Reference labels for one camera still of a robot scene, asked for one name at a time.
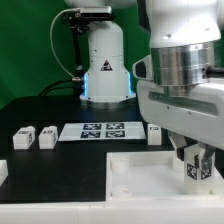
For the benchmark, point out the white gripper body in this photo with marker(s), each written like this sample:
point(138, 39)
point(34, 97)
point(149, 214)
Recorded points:
point(199, 116)

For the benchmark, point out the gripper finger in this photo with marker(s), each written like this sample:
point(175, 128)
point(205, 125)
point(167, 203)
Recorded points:
point(205, 156)
point(179, 143)

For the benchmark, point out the white square tabletop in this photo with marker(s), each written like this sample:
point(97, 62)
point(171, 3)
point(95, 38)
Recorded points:
point(150, 175)

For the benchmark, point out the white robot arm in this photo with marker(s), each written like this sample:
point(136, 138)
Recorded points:
point(179, 84)

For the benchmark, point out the sheet with fiducial markers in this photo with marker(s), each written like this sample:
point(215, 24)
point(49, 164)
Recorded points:
point(103, 131)

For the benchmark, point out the white left obstacle block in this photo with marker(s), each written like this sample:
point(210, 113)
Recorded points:
point(3, 171)

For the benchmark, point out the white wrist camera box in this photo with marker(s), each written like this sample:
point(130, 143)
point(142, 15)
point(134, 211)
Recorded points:
point(142, 69)

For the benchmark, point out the white front obstacle wall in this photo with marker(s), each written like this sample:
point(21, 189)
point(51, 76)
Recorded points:
point(200, 211)

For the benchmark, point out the grey camera on mount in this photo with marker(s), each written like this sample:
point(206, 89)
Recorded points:
point(96, 12)

